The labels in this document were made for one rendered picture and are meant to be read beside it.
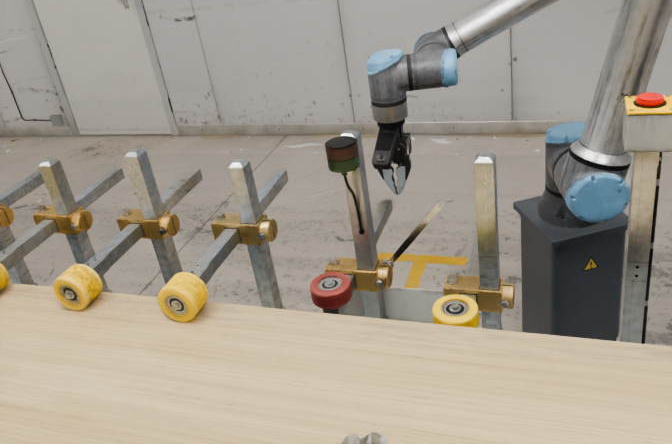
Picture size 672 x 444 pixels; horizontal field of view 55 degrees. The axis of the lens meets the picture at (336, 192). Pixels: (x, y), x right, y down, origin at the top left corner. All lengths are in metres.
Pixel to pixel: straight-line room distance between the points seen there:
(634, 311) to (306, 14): 3.17
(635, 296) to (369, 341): 0.50
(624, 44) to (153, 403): 1.25
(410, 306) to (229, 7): 3.18
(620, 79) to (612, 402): 0.86
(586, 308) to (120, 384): 1.41
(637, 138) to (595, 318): 1.12
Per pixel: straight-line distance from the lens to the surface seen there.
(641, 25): 1.64
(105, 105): 5.17
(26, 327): 1.45
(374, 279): 1.35
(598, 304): 2.14
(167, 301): 1.27
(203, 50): 4.54
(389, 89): 1.58
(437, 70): 1.58
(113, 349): 1.28
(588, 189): 1.72
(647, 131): 1.12
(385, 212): 1.57
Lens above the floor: 1.63
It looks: 27 degrees down
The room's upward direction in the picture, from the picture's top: 9 degrees counter-clockwise
